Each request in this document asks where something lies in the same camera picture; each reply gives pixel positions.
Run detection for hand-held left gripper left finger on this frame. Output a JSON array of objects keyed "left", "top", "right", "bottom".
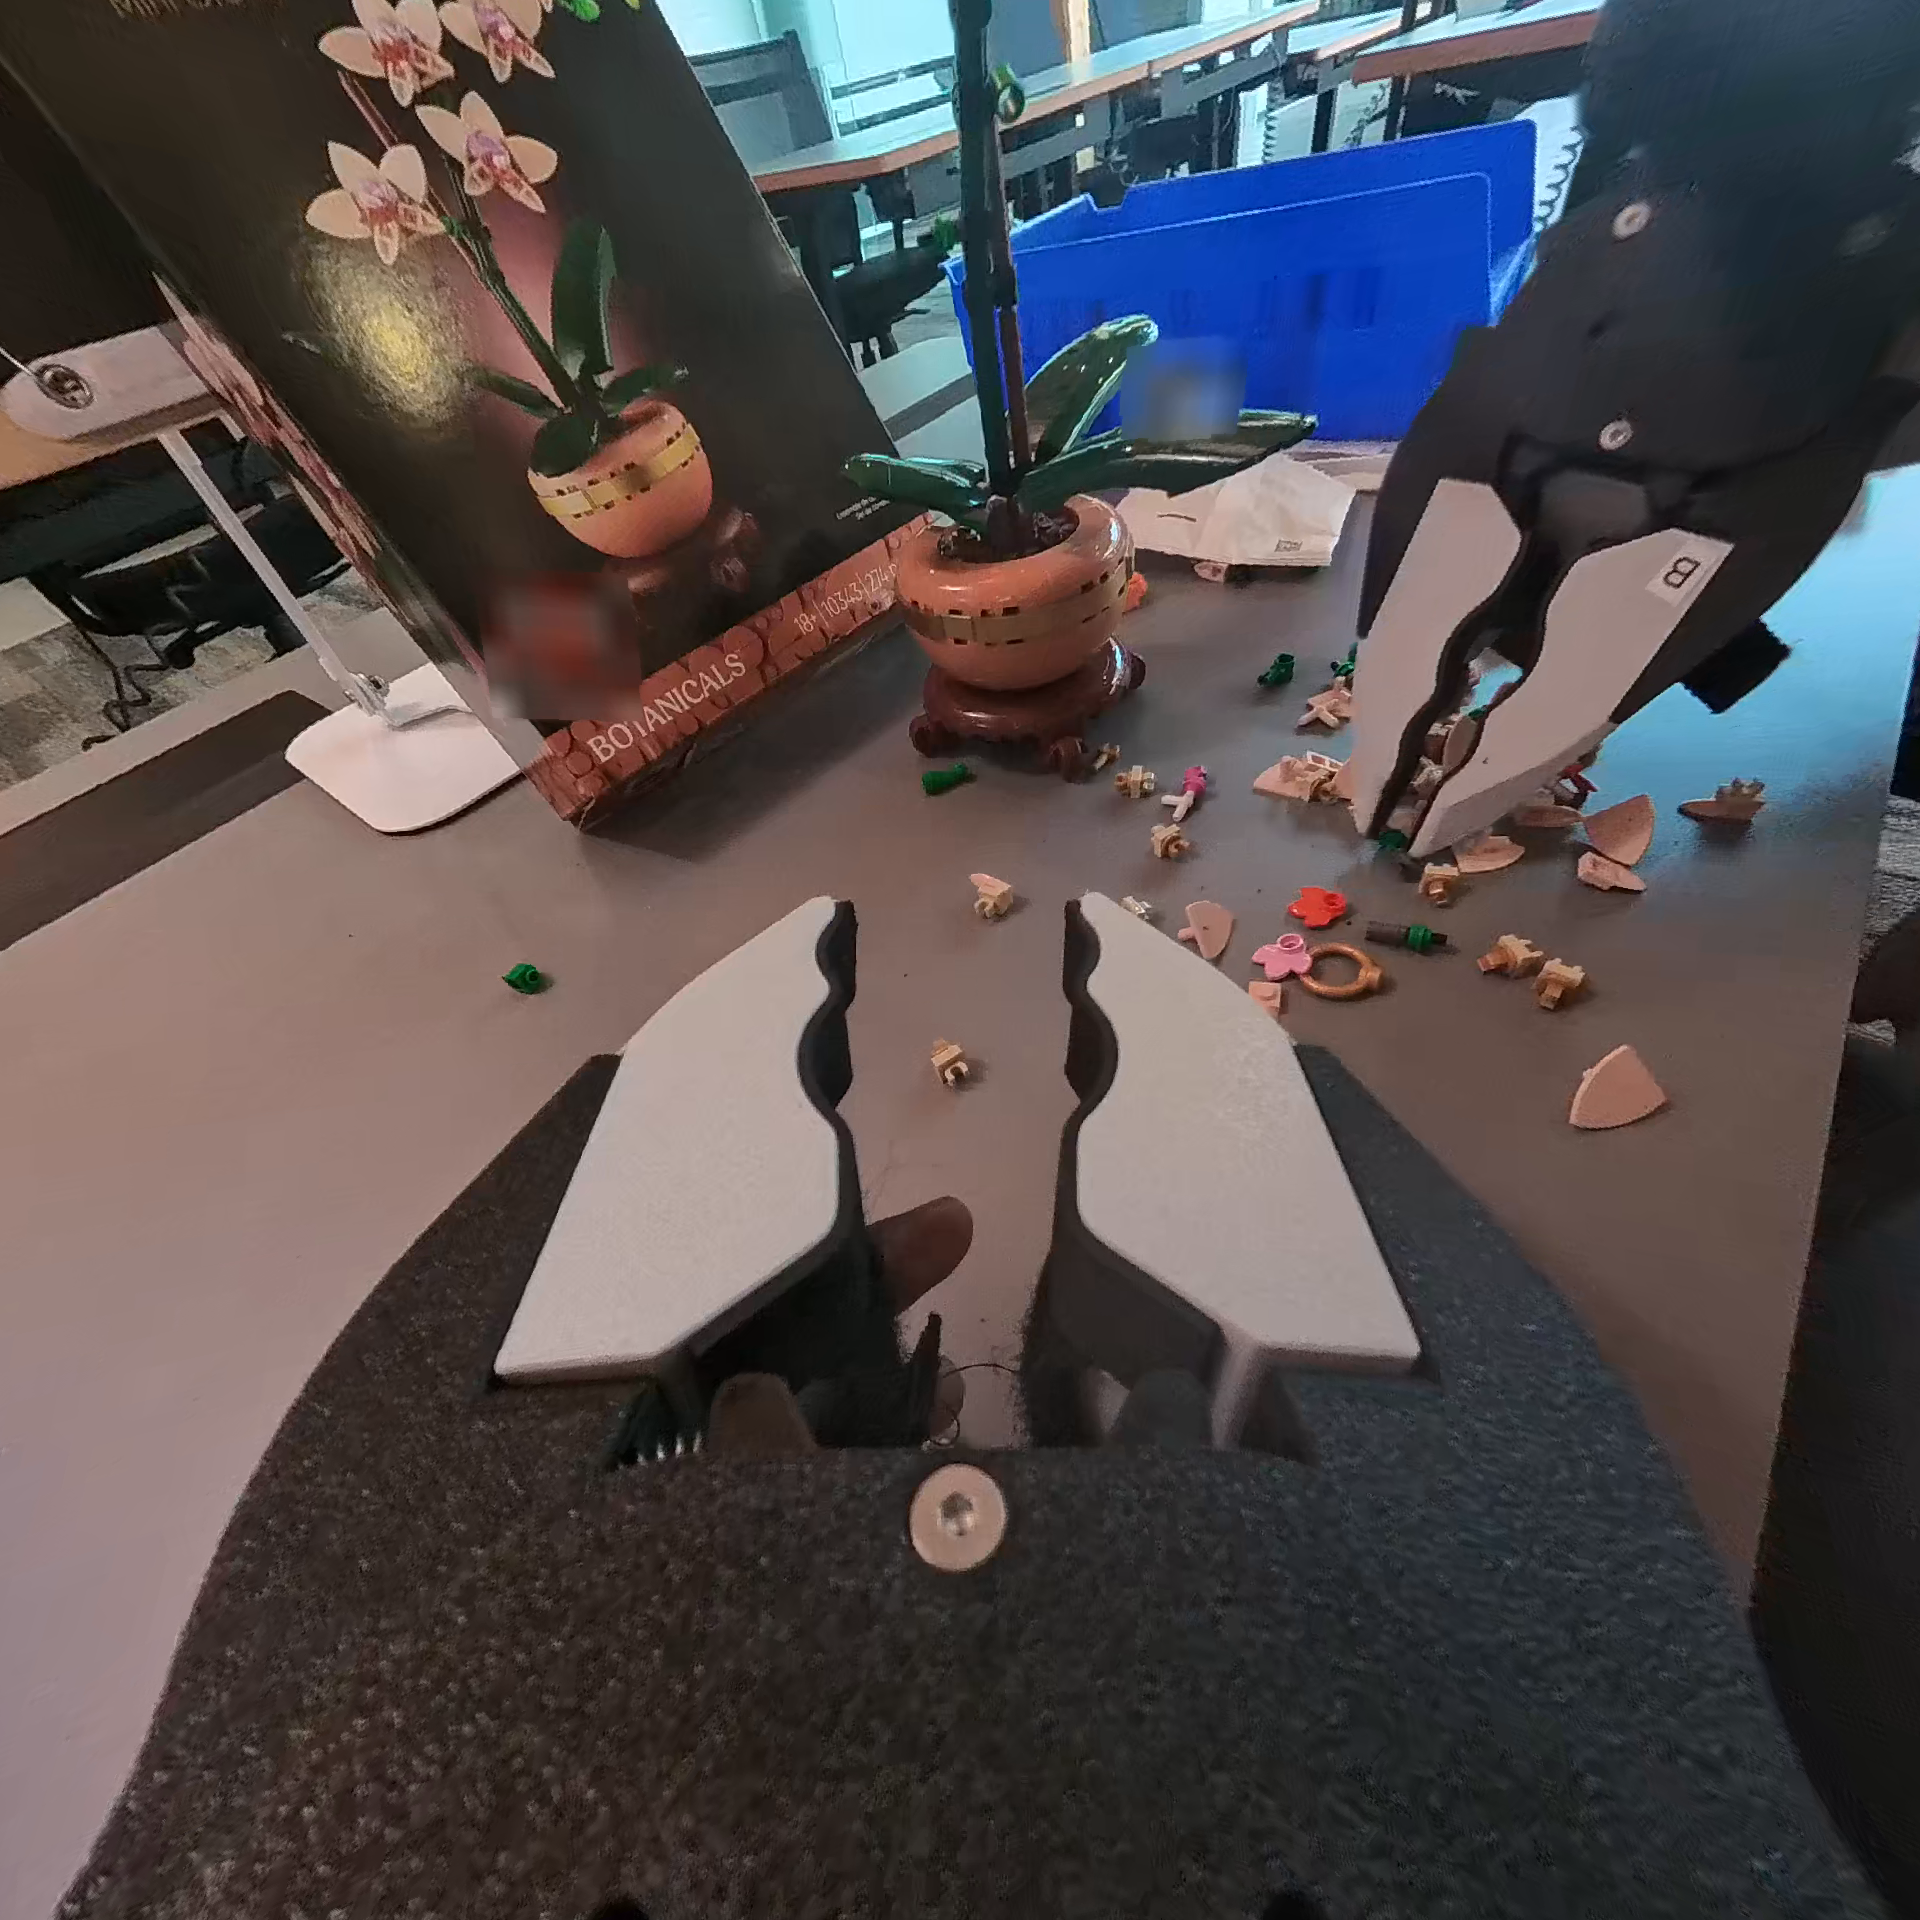
[{"left": 492, "top": 895, "right": 879, "bottom": 1412}]

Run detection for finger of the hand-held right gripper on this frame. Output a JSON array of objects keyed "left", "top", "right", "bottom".
[
  {"left": 1346, "top": 478, "right": 1548, "bottom": 839},
  {"left": 1405, "top": 532, "right": 1739, "bottom": 864}
]

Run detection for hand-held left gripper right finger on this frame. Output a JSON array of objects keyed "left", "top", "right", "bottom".
[{"left": 1044, "top": 893, "right": 1426, "bottom": 1449}]

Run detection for tan toy brick pieces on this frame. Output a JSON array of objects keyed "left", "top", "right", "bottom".
[{"left": 926, "top": 551, "right": 1767, "bottom": 1131}]

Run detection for grey desk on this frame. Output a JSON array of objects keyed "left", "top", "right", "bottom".
[{"left": 0, "top": 334, "right": 1920, "bottom": 1920}]

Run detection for white desk stand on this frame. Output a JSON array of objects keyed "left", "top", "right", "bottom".
[{"left": 0, "top": 331, "right": 531, "bottom": 836}]

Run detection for person's left hand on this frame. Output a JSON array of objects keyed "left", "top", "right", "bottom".
[{"left": 874, "top": 1192, "right": 977, "bottom": 1311}]

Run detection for white paper bag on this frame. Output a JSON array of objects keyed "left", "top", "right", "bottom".
[{"left": 1120, "top": 452, "right": 1359, "bottom": 572}]

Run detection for office table with orange edge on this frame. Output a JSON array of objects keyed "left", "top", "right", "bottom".
[
  {"left": 1321, "top": 0, "right": 1608, "bottom": 162},
  {"left": 750, "top": 0, "right": 1330, "bottom": 302}
]

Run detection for blue plastic bin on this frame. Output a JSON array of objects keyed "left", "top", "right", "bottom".
[{"left": 947, "top": 119, "right": 1539, "bottom": 446}]

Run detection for toy brick orchid plant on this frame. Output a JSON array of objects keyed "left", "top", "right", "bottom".
[{"left": 841, "top": 0, "right": 1325, "bottom": 784}]

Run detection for dark orchid picture box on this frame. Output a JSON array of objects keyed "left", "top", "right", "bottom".
[{"left": 0, "top": 0, "right": 939, "bottom": 833}]

